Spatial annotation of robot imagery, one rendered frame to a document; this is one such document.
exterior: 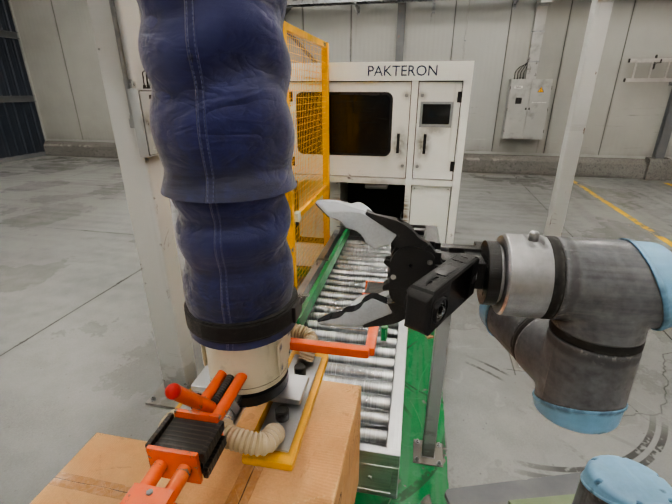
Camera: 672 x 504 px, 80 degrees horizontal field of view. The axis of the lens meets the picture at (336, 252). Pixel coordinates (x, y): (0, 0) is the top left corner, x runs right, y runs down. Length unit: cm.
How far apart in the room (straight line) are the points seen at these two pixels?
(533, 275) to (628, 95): 1022
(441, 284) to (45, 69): 1402
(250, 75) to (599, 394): 59
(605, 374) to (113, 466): 157
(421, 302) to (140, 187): 197
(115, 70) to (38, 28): 1206
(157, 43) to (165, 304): 191
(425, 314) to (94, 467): 155
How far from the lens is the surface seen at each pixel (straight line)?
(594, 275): 46
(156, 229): 225
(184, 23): 65
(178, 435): 74
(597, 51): 407
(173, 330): 251
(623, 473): 109
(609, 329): 49
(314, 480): 104
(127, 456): 178
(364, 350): 88
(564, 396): 53
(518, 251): 44
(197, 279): 75
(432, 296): 36
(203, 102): 64
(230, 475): 108
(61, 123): 1419
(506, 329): 60
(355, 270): 291
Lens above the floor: 176
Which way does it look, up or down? 22 degrees down
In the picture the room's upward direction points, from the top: straight up
